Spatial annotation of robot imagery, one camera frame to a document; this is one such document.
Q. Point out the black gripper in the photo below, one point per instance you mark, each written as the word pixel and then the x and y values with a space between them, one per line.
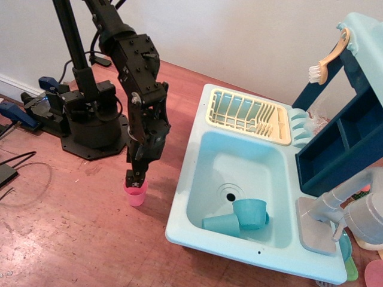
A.
pixel 140 155

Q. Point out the pink plastic cup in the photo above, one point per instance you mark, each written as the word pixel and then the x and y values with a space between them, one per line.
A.
pixel 136 195

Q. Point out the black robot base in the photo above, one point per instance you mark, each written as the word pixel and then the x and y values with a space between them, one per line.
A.
pixel 92 136

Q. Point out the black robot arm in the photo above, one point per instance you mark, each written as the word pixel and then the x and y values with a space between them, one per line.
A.
pixel 137 62

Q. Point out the light blue toy sink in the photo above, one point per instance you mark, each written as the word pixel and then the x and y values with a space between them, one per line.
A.
pixel 220 162

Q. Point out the teal plastic cup lying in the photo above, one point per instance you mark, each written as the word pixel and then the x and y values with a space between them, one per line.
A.
pixel 223 224

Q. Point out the blue black clamp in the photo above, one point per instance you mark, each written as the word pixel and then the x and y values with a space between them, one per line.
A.
pixel 47 108

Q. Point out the cream dish rack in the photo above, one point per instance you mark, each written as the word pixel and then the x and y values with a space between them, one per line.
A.
pixel 248 115

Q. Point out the black flat device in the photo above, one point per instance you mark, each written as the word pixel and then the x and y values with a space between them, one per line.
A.
pixel 7 174

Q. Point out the grey toy faucet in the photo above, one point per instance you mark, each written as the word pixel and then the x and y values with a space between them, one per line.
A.
pixel 321 221

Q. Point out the tan dish brush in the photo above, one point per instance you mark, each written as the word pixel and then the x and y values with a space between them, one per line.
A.
pixel 319 73

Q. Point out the dark blue toy shelf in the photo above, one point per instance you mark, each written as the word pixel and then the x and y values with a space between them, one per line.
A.
pixel 351 141

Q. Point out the teal plastic plate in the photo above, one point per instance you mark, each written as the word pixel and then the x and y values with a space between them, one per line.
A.
pixel 345 245

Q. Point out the grey toy pot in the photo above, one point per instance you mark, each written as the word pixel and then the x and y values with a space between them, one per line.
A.
pixel 364 218

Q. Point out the green plastic plate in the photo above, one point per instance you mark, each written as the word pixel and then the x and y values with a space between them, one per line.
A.
pixel 351 270

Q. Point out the pink plate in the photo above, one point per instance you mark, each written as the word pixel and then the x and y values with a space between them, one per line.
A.
pixel 373 274

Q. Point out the teal cup with handle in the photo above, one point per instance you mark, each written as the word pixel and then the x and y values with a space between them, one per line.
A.
pixel 251 213

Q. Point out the blue clamp handle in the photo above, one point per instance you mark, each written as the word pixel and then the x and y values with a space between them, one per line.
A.
pixel 16 115

